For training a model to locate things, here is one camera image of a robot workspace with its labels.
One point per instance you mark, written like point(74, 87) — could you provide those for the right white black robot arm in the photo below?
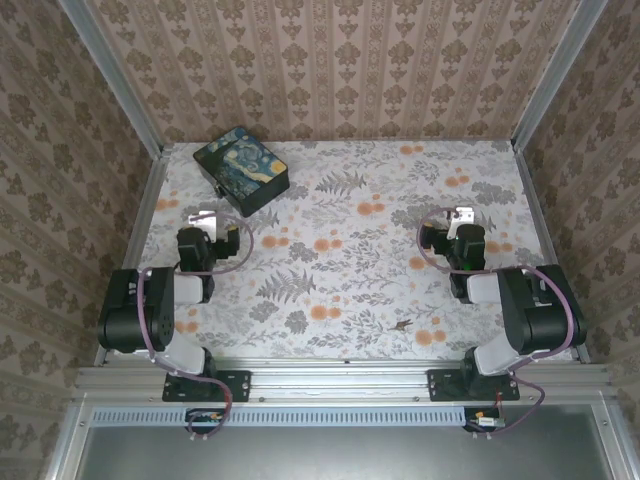
point(545, 320)

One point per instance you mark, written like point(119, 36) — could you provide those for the long aluminium base rail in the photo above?
point(340, 380)

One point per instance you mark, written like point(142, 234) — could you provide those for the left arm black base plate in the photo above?
point(240, 385)

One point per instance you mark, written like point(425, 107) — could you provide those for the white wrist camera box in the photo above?
point(462, 215)
point(205, 219)

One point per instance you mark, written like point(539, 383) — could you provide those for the aluminium corner post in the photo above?
point(114, 80)
point(556, 75)

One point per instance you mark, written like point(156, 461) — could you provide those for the small padlock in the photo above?
point(218, 189)

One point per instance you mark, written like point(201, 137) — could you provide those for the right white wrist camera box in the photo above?
point(462, 215)

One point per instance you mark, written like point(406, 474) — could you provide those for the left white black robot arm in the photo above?
point(130, 315)

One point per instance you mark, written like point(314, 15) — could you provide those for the grey metal panel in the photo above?
point(350, 455)

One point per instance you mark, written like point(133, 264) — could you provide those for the black starry night box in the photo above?
point(245, 165)

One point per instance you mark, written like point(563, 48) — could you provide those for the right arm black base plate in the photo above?
point(440, 385)

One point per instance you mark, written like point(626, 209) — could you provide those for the floral table cover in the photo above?
point(350, 300)

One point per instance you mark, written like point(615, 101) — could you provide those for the aluminium side rail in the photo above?
point(537, 210)
point(141, 225)

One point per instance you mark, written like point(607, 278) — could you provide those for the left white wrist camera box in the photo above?
point(205, 219)

